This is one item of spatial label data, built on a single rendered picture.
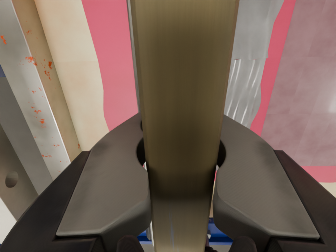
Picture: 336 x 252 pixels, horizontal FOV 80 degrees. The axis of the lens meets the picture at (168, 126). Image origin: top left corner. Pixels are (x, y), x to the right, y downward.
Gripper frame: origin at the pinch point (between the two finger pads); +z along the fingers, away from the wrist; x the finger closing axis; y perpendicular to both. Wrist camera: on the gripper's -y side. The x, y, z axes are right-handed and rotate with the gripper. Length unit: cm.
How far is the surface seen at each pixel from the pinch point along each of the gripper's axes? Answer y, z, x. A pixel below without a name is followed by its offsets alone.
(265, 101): 5.3, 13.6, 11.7
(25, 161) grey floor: 100, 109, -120
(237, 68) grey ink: 0.8, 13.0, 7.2
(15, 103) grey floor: 49, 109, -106
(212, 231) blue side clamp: 27.3, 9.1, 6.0
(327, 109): 6.7, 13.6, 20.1
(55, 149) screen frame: 10.5, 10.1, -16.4
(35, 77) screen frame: 0.5, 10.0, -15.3
